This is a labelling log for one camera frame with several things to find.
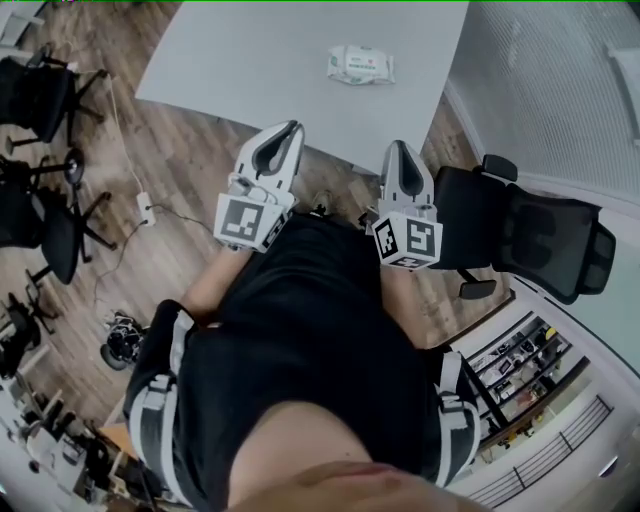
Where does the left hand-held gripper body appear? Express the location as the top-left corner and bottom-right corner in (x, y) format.
(213, 167), (299, 254)

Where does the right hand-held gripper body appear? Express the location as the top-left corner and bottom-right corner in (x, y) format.
(363, 192), (445, 273)

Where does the white wet wipes pack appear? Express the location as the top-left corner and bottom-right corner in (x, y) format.
(326, 44), (396, 86)

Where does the person's left forearm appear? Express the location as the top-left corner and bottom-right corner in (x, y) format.
(179, 245), (253, 329)

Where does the person's right forearm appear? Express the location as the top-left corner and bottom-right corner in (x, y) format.
(380, 262), (429, 351)

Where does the person's shoe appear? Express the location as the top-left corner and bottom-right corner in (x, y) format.
(308, 188), (335, 217)

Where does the white power strip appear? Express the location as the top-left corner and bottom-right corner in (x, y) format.
(136, 191), (156, 227)

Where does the black mesh office chair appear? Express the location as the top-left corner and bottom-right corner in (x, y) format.
(430, 153), (617, 306)

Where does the person's torso in black shirt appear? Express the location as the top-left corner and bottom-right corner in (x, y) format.
(122, 212), (482, 512)

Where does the frosted glass partition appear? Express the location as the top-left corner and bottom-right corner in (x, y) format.
(444, 2), (640, 201)

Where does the small black wheeled robot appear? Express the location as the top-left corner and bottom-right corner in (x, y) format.
(99, 309), (151, 372)

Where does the cluttered storage shelf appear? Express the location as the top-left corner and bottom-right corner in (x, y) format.
(462, 312), (591, 451)

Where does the black metal railing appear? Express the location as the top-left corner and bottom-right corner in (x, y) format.
(467, 393), (615, 509)

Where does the cluttered workbench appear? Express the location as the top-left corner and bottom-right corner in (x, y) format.
(0, 372), (166, 509)

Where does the thin black cable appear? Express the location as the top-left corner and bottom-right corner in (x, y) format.
(92, 202), (217, 314)

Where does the white power cable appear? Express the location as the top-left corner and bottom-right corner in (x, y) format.
(102, 74), (147, 197)

